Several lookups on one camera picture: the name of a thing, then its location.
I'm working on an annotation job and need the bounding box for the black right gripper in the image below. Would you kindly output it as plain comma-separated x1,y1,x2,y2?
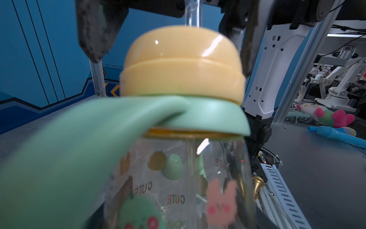
75,0,258,64

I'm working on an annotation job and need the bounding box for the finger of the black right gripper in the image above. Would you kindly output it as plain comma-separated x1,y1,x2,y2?
219,0,275,77

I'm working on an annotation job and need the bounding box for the yellow bottle nipple collar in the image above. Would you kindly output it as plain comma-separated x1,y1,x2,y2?
119,0,246,106

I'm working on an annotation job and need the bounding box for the green bottle handle ring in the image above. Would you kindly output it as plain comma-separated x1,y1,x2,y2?
0,95,251,229

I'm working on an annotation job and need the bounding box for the clear printed baby bottle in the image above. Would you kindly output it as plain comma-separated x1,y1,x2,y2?
103,138,257,229

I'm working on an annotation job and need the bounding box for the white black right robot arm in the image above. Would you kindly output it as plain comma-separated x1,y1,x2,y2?
75,1,343,156

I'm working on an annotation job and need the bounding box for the pink green plush toy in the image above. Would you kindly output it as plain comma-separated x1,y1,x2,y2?
297,103,355,128

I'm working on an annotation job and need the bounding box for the blue plastic toy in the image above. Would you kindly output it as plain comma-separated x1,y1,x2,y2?
307,126,366,149

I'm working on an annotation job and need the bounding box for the gold chess piece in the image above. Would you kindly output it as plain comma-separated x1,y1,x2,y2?
252,176,265,200

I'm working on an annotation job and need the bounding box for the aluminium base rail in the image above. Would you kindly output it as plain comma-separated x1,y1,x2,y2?
254,160,311,229

